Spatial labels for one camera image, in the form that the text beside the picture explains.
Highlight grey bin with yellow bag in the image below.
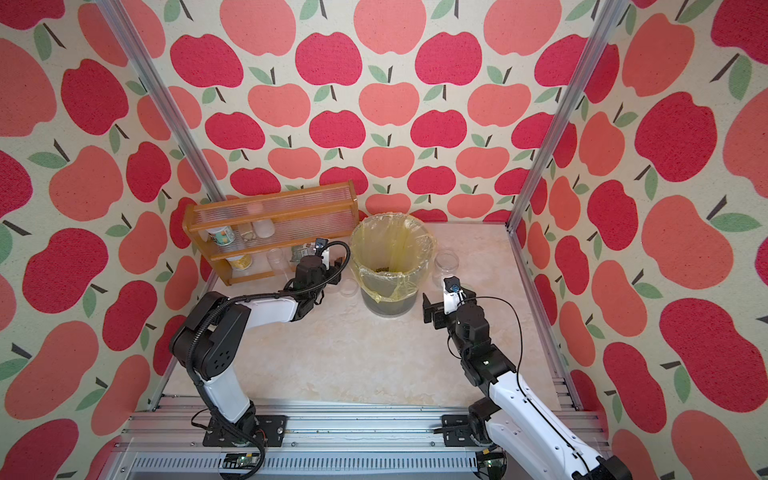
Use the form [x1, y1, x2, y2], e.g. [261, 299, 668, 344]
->
[350, 213, 437, 318]

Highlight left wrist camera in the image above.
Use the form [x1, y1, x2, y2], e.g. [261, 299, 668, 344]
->
[314, 238, 330, 269]

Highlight right aluminium frame post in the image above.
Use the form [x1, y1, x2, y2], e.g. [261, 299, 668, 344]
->
[506, 0, 630, 237]

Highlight short clear jar with beans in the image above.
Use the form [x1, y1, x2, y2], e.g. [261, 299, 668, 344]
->
[266, 248, 291, 279]

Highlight glass jar with mung beans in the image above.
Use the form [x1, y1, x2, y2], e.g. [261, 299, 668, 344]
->
[432, 249, 460, 289]

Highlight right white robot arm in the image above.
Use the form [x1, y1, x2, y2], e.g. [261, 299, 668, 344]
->
[422, 290, 632, 479]

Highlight green packet on shelf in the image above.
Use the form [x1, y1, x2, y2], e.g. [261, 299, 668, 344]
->
[291, 242, 315, 263]

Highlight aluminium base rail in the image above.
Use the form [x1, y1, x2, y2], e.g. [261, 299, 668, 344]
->
[107, 397, 619, 480]

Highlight aluminium frame post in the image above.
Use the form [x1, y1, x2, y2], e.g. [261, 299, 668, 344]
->
[506, 0, 630, 237]
[96, 1, 226, 202]

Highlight small circuit board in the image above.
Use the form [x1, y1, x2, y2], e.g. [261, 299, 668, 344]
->
[222, 453, 261, 470]

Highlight white printed cup on shelf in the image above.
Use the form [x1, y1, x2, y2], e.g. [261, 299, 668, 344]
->
[206, 225, 236, 247]

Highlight yellow can on shelf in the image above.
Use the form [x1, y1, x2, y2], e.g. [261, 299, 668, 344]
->
[226, 254, 253, 271]

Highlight orange wooden shelf rack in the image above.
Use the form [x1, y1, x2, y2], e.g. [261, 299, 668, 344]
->
[182, 181, 359, 286]

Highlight white bottle on shelf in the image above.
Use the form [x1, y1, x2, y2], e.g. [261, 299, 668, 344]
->
[247, 203, 276, 239]

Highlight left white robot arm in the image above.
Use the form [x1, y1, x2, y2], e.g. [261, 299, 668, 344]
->
[170, 254, 348, 449]

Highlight left aluminium frame post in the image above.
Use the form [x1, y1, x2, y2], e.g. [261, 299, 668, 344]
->
[96, 1, 226, 202]

